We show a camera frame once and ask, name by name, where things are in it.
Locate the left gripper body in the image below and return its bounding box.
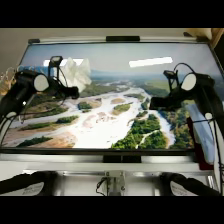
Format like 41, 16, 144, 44
49, 79, 81, 100

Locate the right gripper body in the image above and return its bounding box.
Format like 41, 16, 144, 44
148, 88, 184, 111

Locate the white shirt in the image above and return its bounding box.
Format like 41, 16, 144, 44
59, 56, 93, 93

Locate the pale blue garment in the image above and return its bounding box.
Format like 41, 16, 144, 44
185, 102, 217, 166

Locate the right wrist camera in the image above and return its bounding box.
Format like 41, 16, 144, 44
162, 69, 180, 92

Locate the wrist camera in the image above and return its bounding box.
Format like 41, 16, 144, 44
47, 55, 64, 80
162, 69, 180, 92

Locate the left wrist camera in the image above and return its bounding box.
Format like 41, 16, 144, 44
47, 55, 64, 80

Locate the black cable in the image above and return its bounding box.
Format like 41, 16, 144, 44
172, 62, 197, 81
95, 177, 110, 197

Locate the silver frame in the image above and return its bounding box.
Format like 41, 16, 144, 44
0, 152, 222, 197

